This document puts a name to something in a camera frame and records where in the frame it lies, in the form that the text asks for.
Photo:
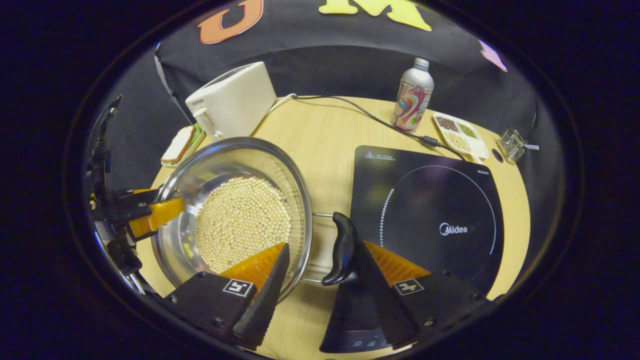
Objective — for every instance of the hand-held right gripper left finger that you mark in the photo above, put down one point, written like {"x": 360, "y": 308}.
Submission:
{"x": 265, "y": 305}

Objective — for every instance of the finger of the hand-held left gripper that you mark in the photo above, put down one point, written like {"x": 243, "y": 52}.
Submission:
{"x": 132, "y": 205}
{"x": 165, "y": 212}

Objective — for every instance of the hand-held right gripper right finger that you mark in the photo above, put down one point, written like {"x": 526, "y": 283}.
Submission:
{"x": 385, "y": 305}

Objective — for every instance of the pile of soybeans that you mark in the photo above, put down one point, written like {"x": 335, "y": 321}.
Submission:
{"x": 240, "y": 220}

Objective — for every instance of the black induction cooktop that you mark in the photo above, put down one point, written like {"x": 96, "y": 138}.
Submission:
{"x": 430, "y": 200}

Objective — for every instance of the sandwich on green plate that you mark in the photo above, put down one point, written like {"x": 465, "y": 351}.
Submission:
{"x": 177, "y": 147}

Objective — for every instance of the white toaster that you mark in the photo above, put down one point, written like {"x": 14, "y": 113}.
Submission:
{"x": 235, "y": 102}

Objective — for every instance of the white divided dish of beans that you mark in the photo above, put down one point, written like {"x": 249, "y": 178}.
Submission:
{"x": 460, "y": 137}

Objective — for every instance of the printed drink bottle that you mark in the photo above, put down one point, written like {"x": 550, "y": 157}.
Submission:
{"x": 412, "y": 100}

